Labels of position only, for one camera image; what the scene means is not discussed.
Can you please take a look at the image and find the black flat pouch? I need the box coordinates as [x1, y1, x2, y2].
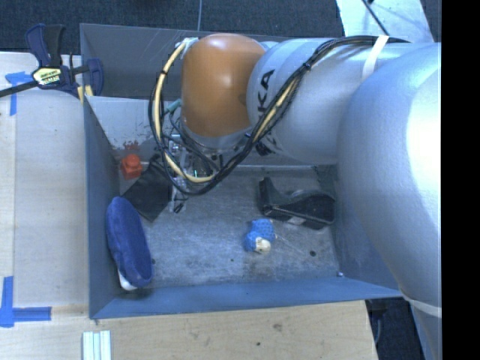
[121, 154, 174, 224]

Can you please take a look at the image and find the grey metal bin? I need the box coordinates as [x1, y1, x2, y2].
[78, 22, 404, 320]

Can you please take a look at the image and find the red toy brick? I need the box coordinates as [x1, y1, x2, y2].
[119, 153, 144, 181]

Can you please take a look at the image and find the large blue plush toy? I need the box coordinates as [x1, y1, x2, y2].
[104, 196, 154, 292]

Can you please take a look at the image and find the small blue toy animal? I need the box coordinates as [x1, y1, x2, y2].
[241, 217, 278, 256]

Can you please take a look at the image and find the black stapler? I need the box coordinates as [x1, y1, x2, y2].
[256, 176, 337, 231]

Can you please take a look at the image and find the pale wood flat board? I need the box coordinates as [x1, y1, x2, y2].
[12, 87, 91, 309]

